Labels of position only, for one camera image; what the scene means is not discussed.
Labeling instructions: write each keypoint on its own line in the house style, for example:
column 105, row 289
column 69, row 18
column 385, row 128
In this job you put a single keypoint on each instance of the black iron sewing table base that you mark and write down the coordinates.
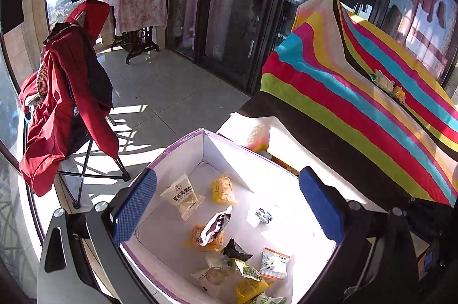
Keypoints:
column 137, row 39

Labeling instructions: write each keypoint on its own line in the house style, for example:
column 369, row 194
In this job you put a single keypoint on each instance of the pale clear snack packet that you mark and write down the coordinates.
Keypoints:
column 213, row 275

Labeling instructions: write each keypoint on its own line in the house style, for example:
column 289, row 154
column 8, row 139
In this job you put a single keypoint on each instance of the small dark snack packet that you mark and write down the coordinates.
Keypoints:
column 236, row 250

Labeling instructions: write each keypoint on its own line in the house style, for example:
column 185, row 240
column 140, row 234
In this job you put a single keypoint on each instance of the dark navy garment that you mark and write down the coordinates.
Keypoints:
column 98, row 82

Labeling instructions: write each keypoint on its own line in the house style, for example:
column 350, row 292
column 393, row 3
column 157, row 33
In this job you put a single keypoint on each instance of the white labelled snack packet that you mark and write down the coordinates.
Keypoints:
column 180, row 196

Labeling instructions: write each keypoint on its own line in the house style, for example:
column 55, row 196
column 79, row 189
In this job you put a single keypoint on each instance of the small table with floral cloth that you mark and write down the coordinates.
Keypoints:
column 139, row 7

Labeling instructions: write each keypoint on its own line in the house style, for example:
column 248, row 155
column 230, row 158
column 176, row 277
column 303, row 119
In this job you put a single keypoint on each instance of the pink hanging sheet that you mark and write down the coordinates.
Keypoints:
column 429, row 39

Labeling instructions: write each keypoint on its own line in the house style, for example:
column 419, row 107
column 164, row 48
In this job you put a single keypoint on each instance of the small white blue snack packet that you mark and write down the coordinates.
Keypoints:
column 264, row 215

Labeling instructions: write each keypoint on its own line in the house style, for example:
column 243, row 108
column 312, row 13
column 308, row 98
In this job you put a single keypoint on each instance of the large yellow snack packet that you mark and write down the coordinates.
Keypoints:
column 248, row 289

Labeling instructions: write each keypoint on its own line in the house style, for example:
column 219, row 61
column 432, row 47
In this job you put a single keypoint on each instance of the red jacket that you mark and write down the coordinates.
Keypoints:
column 57, row 93

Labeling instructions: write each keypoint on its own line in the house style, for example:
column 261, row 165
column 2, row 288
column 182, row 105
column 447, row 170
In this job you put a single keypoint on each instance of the folding chair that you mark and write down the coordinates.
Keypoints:
column 42, row 82

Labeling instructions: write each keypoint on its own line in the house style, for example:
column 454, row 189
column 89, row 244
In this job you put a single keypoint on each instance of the white and orange snack packet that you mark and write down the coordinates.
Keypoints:
column 273, row 264

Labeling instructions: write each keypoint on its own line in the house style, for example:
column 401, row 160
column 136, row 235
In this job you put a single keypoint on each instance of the striped colourful blanket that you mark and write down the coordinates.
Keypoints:
column 340, row 93

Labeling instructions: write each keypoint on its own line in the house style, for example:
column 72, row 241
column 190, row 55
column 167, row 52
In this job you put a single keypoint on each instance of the orange yellow snack packet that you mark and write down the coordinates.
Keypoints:
column 195, row 237

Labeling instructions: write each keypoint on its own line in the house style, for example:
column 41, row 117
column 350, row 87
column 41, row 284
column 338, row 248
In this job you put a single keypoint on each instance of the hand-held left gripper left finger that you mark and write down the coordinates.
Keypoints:
column 136, row 203

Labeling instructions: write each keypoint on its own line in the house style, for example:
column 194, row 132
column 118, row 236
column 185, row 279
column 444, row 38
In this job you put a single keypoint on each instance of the glass sliding door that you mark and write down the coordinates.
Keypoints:
column 222, row 3

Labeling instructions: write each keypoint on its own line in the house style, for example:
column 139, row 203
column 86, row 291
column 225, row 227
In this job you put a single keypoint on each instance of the white cardboard box purple rim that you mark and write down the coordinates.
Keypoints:
column 286, row 239

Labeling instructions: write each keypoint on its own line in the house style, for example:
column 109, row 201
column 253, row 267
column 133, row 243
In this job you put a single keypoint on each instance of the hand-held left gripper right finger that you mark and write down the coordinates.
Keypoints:
column 322, row 207

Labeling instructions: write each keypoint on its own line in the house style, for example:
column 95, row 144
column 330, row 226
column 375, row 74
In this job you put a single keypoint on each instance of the green pea snack packet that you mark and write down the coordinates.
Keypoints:
column 247, row 270

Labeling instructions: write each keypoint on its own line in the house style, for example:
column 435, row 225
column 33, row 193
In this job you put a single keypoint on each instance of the white and green snack packet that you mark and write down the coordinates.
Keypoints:
column 268, row 300

